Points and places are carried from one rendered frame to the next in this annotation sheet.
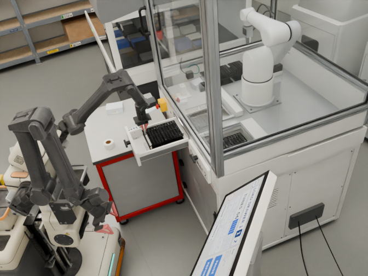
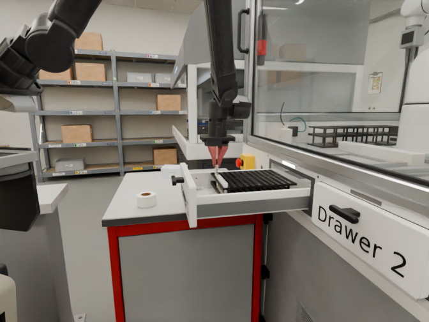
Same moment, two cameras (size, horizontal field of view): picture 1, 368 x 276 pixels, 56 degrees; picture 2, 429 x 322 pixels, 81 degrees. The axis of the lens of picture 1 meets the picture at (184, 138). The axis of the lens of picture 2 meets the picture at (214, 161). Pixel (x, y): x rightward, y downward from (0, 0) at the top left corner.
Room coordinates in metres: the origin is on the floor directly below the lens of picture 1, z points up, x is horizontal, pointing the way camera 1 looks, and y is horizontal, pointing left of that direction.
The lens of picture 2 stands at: (0.94, 0.19, 1.11)
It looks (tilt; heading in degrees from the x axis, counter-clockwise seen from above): 12 degrees down; 4
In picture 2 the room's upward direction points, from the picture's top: straight up
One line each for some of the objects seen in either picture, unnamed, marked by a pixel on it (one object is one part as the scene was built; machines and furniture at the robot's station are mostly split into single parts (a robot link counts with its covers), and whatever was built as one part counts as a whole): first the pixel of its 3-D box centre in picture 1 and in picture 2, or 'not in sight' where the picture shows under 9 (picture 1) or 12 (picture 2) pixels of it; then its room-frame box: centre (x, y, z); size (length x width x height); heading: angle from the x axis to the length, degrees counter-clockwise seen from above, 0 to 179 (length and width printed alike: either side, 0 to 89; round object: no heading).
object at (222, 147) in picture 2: (142, 125); (214, 153); (1.72, 0.24, 0.98); 0.07 x 0.07 x 0.09; 15
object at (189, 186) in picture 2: (132, 145); (187, 190); (1.65, 0.32, 0.87); 0.29 x 0.02 x 0.11; 16
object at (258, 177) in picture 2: (162, 136); (249, 186); (1.71, 0.13, 0.87); 0.22 x 0.18 x 0.06; 106
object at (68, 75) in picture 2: not in sight; (57, 72); (4.81, 2.87, 1.66); 0.41 x 0.32 x 0.28; 112
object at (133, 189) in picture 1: (134, 160); (184, 259); (2.05, 0.42, 0.38); 0.62 x 0.58 x 0.76; 16
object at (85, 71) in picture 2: not in sight; (92, 74); (4.99, 2.42, 1.66); 0.41 x 0.32 x 0.28; 112
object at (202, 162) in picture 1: (199, 160); (357, 226); (1.44, -0.07, 0.87); 0.29 x 0.02 x 0.11; 16
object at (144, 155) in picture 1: (164, 136); (252, 188); (1.71, 0.12, 0.86); 0.40 x 0.26 x 0.06; 106
